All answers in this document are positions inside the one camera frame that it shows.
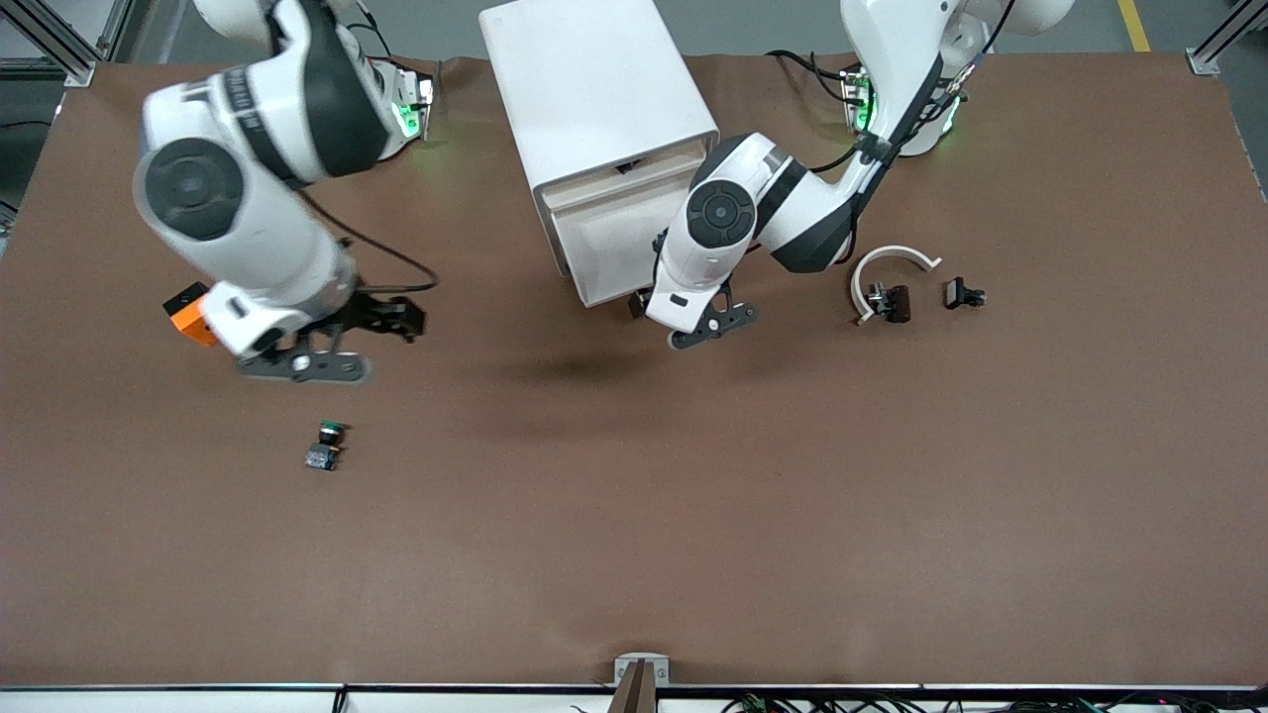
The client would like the green push button switch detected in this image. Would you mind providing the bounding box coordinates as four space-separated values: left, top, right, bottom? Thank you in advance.
304 421 347 473

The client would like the white cream drawer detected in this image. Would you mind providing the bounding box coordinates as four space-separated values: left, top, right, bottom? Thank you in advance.
541 158 699 309

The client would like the orange black button box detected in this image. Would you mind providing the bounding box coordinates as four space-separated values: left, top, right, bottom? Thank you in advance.
162 281 221 349

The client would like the aluminium frame profile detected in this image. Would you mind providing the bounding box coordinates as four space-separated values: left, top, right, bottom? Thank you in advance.
1186 0 1268 77
0 0 135 88

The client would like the white curved plastic part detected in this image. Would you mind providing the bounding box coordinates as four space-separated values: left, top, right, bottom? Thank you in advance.
850 245 943 327

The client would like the dark brown bar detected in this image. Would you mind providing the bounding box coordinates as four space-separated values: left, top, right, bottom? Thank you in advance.
608 662 659 713

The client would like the white drawer cabinet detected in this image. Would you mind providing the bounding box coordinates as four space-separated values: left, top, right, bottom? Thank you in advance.
478 0 721 278

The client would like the brown table mat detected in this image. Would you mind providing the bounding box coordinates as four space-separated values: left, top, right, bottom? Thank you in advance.
0 51 1268 689

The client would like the dark brown small component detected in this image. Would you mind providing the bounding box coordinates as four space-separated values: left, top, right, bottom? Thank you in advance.
868 282 912 325

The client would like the grey metal bracket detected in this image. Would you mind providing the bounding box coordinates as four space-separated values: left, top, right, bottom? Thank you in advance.
613 654 671 687

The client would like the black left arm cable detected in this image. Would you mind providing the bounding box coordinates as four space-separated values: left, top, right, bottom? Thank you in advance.
837 0 1021 263

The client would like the black base cable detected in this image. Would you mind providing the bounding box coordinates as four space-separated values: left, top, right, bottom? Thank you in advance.
766 48 859 102

